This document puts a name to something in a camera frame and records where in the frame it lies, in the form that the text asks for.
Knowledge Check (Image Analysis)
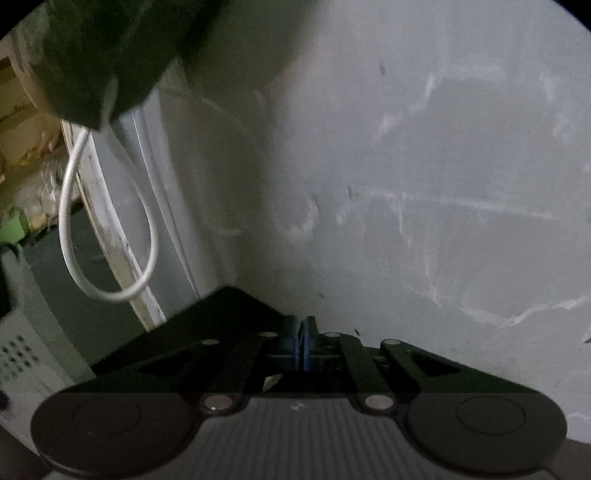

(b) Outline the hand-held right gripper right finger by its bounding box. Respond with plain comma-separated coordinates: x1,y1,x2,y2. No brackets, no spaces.
304,316,468,415

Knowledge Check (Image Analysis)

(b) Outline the wooden shelf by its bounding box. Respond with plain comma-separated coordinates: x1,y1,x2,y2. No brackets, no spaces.
0,32,69,232

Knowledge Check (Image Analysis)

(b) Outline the grey appliance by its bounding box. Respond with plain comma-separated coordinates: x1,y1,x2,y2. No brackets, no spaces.
21,203,155,370

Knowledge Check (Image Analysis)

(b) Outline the white perforated plastic basket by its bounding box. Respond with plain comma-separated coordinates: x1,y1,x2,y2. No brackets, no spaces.
0,244,98,425

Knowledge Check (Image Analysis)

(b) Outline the white hose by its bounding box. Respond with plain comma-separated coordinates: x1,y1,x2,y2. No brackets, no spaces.
59,76,160,303

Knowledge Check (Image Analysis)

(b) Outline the plastic bag of dried leaves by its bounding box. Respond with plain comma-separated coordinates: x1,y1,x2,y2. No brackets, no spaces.
28,0,232,134

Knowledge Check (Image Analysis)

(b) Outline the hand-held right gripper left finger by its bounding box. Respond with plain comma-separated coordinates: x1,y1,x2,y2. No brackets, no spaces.
134,316,304,415

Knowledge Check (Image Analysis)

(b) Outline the green container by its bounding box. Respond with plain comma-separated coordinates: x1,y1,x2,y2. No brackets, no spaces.
0,207,29,254

